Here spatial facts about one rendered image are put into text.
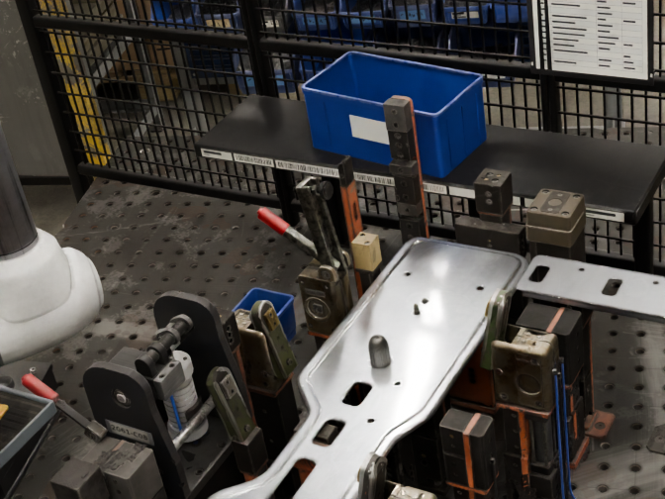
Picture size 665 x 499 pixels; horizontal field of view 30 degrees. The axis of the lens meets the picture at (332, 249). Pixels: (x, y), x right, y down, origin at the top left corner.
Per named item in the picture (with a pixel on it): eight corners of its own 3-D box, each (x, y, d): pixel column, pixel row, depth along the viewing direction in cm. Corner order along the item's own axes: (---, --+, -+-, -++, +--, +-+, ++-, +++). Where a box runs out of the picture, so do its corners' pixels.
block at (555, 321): (577, 477, 202) (570, 343, 187) (514, 460, 207) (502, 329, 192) (597, 439, 209) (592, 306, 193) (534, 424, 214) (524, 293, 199)
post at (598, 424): (604, 440, 208) (599, 303, 192) (541, 425, 213) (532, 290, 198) (616, 416, 213) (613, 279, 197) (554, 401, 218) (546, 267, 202)
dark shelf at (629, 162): (635, 227, 206) (635, 212, 204) (194, 157, 248) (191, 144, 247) (674, 160, 221) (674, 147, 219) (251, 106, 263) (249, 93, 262)
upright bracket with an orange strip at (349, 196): (381, 400, 225) (342, 164, 197) (375, 399, 225) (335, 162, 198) (388, 390, 227) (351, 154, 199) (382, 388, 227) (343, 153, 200)
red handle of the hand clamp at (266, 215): (333, 271, 196) (253, 213, 198) (329, 279, 198) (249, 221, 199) (346, 256, 199) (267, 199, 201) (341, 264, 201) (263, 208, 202)
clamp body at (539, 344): (562, 538, 192) (551, 365, 173) (492, 518, 198) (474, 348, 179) (582, 498, 199) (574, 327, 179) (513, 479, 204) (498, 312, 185)
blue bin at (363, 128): (443, 179, 221) (436, 115, 214) (309, 148, 238) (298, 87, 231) (490, 137, 232) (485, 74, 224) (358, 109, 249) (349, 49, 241)
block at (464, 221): (528, 370, 226) (519, 234, 209) (468, 357, 231) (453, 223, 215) (534, 360, 228) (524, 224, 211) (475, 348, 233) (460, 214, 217)
